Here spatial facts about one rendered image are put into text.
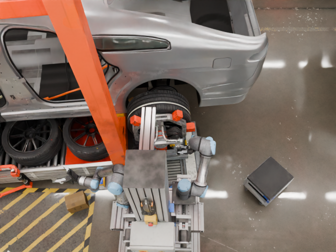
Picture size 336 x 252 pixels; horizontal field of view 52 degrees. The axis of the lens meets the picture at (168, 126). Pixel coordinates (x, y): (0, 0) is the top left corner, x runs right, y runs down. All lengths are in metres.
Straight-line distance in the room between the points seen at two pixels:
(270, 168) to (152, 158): 2.16
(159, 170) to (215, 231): 2.10
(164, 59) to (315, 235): 2.57
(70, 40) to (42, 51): 2.19
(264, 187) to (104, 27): 2.34
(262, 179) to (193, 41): 1.75
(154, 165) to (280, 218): 2.42
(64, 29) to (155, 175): 0.99
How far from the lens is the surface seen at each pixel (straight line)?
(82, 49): 2.22
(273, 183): 3.97
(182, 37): 3.03
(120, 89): 3.47
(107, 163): 3.95
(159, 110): 3.31
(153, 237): 2.78
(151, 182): 2.05
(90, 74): 2.40
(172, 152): 4.11
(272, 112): 4.80
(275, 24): 5.85
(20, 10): 2.11
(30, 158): 4.13
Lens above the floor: 3.95
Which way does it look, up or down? 61 degrees down
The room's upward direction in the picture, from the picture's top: 3 degrees counter-clockwise
